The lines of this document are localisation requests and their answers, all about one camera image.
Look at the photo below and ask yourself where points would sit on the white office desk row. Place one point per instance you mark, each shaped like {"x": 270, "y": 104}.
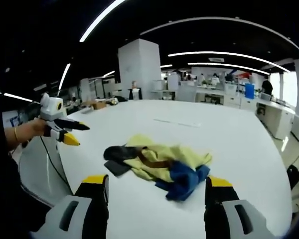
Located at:
{"x": 204, "y": 93}

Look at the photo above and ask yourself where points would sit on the yellow blue black garment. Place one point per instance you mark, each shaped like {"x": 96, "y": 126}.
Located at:
{"x": 159, "y": 156}

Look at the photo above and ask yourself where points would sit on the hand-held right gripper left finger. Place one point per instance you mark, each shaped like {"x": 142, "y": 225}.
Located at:
{"x": 72, "y": 216}

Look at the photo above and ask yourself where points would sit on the black chair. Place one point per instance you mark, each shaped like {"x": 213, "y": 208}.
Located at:
{"x": 292, "y": 175}

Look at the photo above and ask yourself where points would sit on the long ceiling light strip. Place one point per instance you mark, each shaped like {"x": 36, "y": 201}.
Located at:
{"x": 226, "y": 56}
{"x": 101, "y": 21}
{"x": 63, "y": 76}

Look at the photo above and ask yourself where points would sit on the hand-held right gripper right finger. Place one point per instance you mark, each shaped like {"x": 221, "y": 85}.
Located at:
{"x": 229, "y": 219}

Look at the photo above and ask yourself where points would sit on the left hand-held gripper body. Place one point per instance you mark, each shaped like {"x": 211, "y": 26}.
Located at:
{"x": 51, "y": 109}

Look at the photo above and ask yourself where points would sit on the white square pillar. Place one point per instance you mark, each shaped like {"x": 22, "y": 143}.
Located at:
{"x": 139, "y": 69}

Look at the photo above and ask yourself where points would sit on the blue barrel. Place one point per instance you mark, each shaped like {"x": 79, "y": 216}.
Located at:
{"x": 250, "y": 90}

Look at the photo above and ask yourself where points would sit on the cardboard box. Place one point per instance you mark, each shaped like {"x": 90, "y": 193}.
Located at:
{"x": 99, "y": 105}

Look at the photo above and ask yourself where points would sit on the person's dark clothing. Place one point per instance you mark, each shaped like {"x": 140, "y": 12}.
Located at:
{"x": 7, "y": 194}

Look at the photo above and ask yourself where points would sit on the person's left hand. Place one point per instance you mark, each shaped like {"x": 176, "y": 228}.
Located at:
{"x": 38, "y": 127}

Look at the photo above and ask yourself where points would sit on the white side counter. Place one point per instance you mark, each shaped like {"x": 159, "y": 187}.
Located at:
{"x": 276, "y": 117}

